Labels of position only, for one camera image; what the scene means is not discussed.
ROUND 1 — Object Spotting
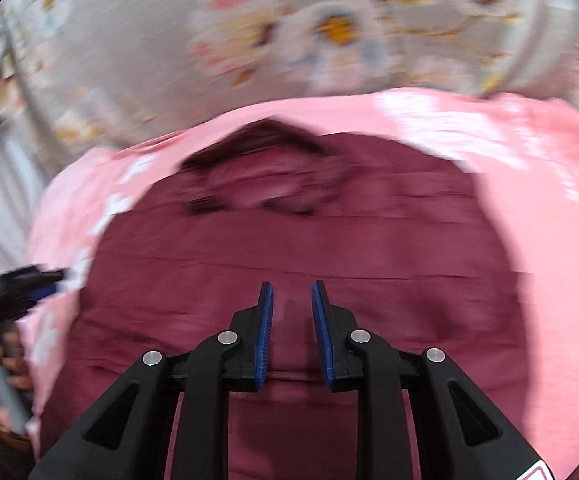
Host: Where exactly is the grey floral bed sheet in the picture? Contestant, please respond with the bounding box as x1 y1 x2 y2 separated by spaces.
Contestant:
0 0 579 272

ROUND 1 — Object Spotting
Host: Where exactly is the pink blanket white print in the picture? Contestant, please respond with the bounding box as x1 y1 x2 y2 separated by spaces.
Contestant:
22 89 579 479

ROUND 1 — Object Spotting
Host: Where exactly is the person's left hand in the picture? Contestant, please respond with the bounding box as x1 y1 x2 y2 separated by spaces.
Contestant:
0 326 34 437

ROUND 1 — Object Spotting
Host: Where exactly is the maroon puffer jacket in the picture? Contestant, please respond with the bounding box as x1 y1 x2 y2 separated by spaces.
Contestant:
40 119 529 479

